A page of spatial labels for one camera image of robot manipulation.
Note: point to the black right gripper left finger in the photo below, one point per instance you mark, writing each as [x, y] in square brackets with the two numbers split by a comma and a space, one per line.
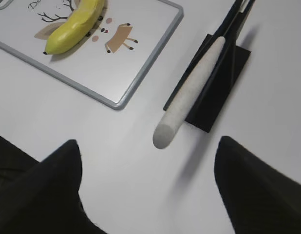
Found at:
[42, 197]

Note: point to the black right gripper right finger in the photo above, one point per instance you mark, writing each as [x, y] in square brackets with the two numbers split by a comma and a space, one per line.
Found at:
[258, 198]

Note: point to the cleaver knife with white handle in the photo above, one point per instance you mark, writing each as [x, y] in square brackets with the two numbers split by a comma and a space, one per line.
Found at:
[187, 95]

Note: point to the yellow plastic banana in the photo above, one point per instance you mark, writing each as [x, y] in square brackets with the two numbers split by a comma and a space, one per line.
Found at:
[75, 28]

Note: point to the black knife stand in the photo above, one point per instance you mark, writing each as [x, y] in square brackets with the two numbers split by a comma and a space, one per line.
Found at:
[230, 63]

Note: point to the white grey-rimmed cutting board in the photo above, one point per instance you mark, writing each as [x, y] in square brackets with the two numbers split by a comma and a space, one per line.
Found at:
[111, 61]

